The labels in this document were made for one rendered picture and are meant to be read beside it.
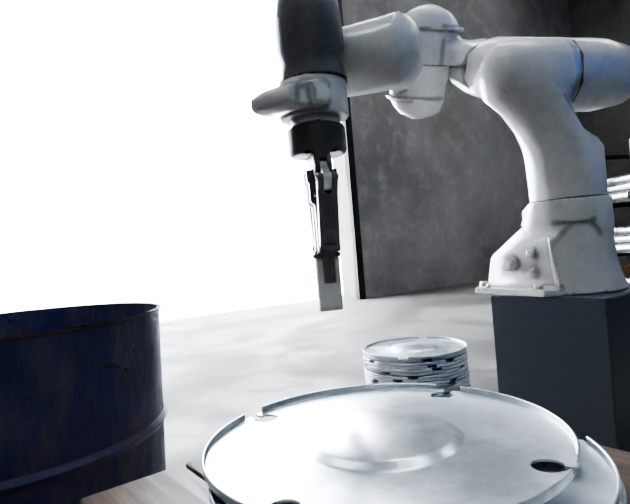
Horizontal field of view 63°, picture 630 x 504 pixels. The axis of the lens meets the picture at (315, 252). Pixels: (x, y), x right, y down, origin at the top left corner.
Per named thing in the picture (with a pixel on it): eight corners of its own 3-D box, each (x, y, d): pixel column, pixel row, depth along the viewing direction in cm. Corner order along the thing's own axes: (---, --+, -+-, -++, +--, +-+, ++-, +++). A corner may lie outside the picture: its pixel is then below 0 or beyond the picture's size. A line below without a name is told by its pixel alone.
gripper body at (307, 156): (350, 115, 62) (356, 191, 62) (338, 132, 71) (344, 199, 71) (289, 118, 61) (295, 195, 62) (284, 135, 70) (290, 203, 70)
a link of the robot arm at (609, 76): (460, 99, 98) (544, 97, 102) (543, 118, 75) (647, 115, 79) (467, 36, 94) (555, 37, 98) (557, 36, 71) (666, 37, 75)
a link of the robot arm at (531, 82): (473, 207, 82) (461, 53, 82) (573, 201, 86) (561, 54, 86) (515, 200, 71) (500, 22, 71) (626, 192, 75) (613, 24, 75)
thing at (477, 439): (519, 608, 22) (517, 589, 22) (122, 477, 39) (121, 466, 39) (605, 408, 45) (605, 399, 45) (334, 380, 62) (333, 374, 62)
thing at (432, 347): (350, 360, 138) (349, 357, 138) (377, 339, 165) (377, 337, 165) (460, 360, 127) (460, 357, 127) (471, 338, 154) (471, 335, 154)
